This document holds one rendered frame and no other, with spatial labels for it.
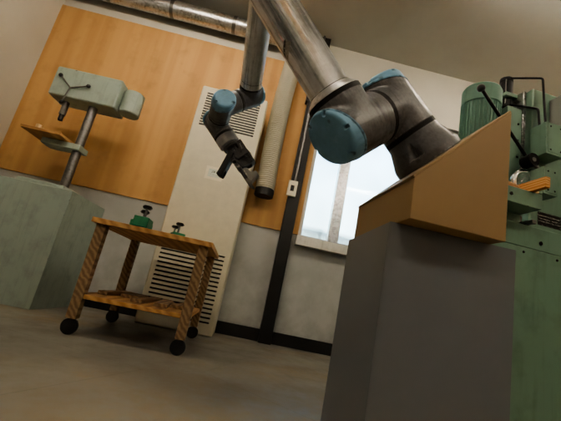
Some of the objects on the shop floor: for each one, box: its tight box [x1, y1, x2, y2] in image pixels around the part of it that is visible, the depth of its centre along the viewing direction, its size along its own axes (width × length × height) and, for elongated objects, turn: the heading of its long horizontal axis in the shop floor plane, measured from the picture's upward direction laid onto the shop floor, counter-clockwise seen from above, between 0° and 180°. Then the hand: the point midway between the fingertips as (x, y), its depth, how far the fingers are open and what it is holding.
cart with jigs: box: [60, 205, 219, 356], centre depth 190 cm, size 66×57×64 cm
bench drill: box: [0, 66, 145, 310], centre depth 234 cm, size 48×62×158 cm
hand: (251, 187), depth 143 cm, fingers closed
